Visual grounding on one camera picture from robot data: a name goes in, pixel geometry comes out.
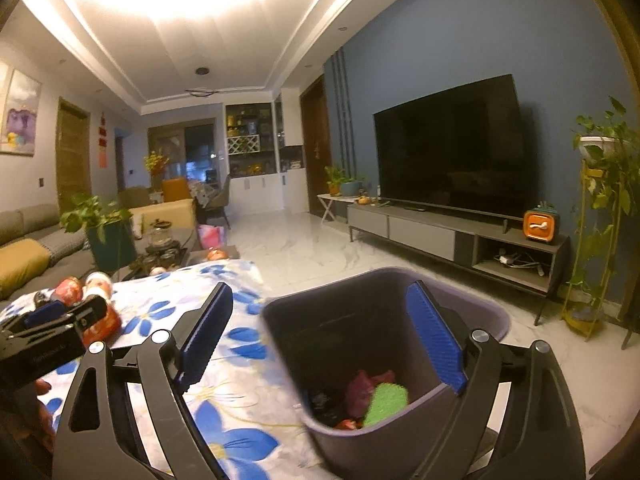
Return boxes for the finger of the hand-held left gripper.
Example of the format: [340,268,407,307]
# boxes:
[0,301,67,343]
[10,296,109,347]

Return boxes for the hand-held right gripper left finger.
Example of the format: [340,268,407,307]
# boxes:
[51,282,235,480]

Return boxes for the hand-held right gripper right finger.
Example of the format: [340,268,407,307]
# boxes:
[406,280,590,480]

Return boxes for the large red paper cup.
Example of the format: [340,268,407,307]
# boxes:
[82,305,122,351]

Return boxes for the green corrugated paper sleeve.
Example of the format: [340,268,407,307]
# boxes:
[362,382,408,428]

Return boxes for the grey plastic bin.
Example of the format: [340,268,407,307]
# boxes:
[261,267,511,480]

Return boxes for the pink plastic bag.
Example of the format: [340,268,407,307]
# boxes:
[345,370,396,418]

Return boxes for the person's left hand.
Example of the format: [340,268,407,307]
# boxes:
[34,379,56,453]

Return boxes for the white and red paper cup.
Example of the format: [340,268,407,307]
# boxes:
[82,272,113,301]

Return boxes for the blue floral blanket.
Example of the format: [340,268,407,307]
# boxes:
[0,259,321,480]

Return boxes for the yellow cushion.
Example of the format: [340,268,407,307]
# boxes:
[0,238,52,301]

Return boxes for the green plant in dark planter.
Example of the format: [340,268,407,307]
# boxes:
[60,192,137,272]

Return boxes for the small patterned cushion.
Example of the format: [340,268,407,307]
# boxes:
[39,232,86,261]

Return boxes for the dark coffee table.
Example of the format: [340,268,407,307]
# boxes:
[112,227,206,281]

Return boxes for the grey sofa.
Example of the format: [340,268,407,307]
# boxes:
[0,203,136,306]

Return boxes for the glass jar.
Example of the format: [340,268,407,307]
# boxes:
[149,220,173,248]

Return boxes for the grey television stand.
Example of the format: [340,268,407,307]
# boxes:
[346,202,571,326]

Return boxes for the yellow ottoman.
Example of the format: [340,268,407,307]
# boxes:
[129,198,196,241]

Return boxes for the grey dining chair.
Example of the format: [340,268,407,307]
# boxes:
[205,174,232,226]

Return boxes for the orange chair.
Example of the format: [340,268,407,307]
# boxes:
[161,178,192,203]

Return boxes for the orange table clock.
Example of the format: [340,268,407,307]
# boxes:
[523,203,557,244]

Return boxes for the light wooden door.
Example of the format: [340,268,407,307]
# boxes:
[55,97,92,213]

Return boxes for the yellow flowers in vase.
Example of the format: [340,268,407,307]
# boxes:
[143,151,171,191]

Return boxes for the white display cabinet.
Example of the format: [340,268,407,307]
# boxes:
[224,101,307,213]

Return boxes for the small white side table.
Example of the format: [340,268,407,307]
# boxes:
[316,192,361,224]

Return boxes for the plant in orange pot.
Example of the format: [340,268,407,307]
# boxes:
[325,165,346,196]

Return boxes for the glass balcony door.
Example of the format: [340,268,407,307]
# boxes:
[147,117,217,186]

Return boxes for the black flat television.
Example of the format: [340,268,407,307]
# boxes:
[374,74,531,213]

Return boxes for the purple painting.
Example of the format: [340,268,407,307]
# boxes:
[0,69,42,156]

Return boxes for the dark wooden door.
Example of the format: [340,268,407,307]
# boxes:
[300,74,333,218]

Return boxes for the yellow plant stand with vines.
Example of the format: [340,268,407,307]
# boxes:
[560,97,640,336]

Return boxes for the white power strip with cables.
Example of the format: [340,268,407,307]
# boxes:
[495,252,546,276]

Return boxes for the red wall decoration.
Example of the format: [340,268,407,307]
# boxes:
[97,111,110,168]

